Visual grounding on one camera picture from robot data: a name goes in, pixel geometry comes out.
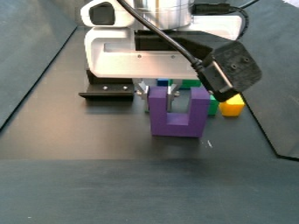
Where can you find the purple U-shaped block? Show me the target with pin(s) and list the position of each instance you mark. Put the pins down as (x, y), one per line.
(177, 124)

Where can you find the blue U-shaped block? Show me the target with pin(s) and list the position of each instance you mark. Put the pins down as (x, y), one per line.
(162, 82)

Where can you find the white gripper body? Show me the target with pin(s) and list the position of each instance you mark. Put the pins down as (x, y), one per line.
(120, 51)

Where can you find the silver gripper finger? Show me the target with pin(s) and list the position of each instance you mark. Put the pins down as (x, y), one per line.
(172, 92)

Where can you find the yellow long block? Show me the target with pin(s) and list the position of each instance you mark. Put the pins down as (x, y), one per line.
(232, 107)

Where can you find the black angled bracket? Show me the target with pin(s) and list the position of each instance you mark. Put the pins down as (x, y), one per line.
(108, 89)

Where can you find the green zigzag block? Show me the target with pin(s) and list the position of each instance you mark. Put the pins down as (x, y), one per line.
(186, 84)

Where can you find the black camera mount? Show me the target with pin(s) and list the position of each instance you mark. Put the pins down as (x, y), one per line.
(228, 71)

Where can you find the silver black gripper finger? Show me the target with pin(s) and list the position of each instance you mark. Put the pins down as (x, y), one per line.
(141, 91)

